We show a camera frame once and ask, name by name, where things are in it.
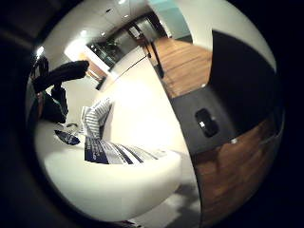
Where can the small dark blue packet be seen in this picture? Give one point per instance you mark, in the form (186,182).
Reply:
(67,138)

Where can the round ceiling lamp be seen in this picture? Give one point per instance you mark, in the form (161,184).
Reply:
(40,51)

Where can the blue and white striped packet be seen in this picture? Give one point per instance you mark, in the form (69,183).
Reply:
(104,153)

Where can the black chair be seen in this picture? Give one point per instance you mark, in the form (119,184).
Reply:
(240,82)

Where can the white striped upright packet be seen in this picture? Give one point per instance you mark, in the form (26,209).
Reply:
(95,118)

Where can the green potted plant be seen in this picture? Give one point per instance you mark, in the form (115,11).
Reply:
(111,49)

